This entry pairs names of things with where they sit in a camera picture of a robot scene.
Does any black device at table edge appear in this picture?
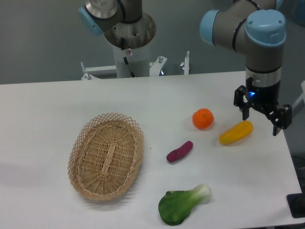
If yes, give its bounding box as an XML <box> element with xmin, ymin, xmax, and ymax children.
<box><xmin>286</xmin><ymin>193</ymin><xmax>305</xmax><ymax>219</ymax></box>

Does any orange tangerine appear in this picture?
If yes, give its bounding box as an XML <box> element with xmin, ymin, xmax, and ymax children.
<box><xmin>192</xmin><ymin>108</ymin><xmax>214</xmax><ymax>130</ymax></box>

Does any white metal mounting frame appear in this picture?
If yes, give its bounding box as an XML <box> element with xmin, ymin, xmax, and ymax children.
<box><xmin>81</xmin><ymin>50</ymin><xmax>191</xmax><ymax>80</ymax></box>

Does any purple sweet potato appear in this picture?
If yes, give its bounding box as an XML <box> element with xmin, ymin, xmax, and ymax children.
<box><xmin>166</xmin><ymin>141</ymin><xmax>193</xmax><ymax>163</ymax></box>

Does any oval wicker basket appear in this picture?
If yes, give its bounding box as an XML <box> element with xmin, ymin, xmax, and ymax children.
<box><xmin>68</xmin><ymin>113</ymin><xmax>144</xmax><ymax>201</ymax></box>

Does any yellow orange pepper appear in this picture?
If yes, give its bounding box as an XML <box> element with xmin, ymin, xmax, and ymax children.
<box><xmin>218</xmin><ymin>121</ymin><xmax>253</xmax><ymax>145</ymax></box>

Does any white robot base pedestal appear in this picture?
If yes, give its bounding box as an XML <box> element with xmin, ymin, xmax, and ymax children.
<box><xmin>112</xmin><ymin>45</ymin><xmax>150</xmax><ymax>78</ymax></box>

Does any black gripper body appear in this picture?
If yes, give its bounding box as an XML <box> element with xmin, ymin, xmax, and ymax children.
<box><xmin>242</xmin><ymin>70</ymin><xmax>281</xmax><ymax>115</ymax></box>

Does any green bok choy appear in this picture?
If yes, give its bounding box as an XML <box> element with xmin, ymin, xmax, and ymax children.
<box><xmin>158</xmin><ymin>184</ymin><xmax>212</xmax><ymax>226</ymax></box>

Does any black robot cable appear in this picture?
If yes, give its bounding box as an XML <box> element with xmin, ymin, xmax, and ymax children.
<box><xmin>120</xmin><ymin>37</ymin><xmax>136</xmax><ymax>78</ymax></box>

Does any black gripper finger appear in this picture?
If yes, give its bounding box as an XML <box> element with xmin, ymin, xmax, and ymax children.
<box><xmin>267</xmin><ymin>104</ymin><xmax>292</xmax><ymax>136</ymax></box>
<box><xmin>234</xmin><ymin>85</ymin><xmax>253</xmax><ymax>121</ymax></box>

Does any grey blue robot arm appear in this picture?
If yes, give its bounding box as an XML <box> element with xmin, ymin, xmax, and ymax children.
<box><xmin>79</xmin><ymin>0</ymin><xmax>292</xmax><ymax>135</ymax></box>

